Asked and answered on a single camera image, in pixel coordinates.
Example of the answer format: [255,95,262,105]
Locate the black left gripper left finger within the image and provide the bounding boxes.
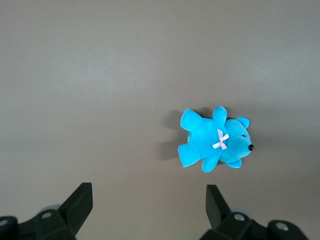
[0,182,94,240]

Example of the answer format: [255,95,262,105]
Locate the blue plush teddy bear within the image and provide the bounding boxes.
[177,105,255,174]

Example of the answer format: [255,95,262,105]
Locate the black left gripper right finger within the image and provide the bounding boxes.
[199,184,309,240]

